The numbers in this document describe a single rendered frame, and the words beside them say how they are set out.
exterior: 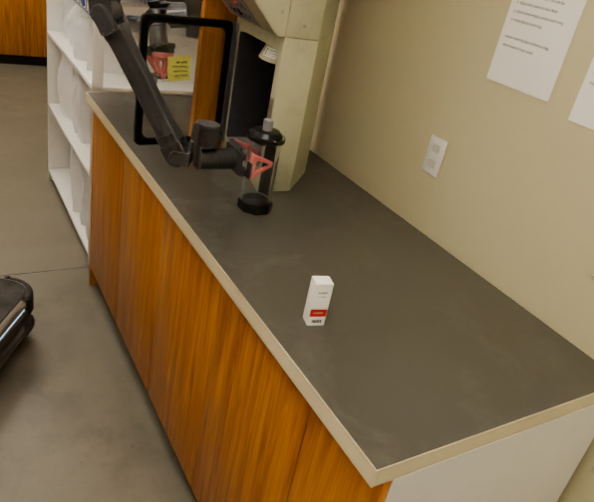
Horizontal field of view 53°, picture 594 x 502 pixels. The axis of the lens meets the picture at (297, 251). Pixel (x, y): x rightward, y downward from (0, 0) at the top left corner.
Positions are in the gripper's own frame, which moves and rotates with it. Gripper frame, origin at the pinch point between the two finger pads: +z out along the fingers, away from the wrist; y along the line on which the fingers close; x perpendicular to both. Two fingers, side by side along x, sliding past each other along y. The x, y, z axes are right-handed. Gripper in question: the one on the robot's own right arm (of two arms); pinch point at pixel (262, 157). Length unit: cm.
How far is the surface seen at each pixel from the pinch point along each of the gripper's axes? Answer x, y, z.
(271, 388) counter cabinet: 32, -56, -20
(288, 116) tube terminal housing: -9.2, 10.1, 12.3
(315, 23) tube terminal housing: -36.0, 10.0, 15.4
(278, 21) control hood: -35.4, 10.0, 3.7
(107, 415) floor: 110, 23, -33
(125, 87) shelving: 17, 128, -3
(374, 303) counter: 16, -52, 7
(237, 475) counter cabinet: 67, -49, -20
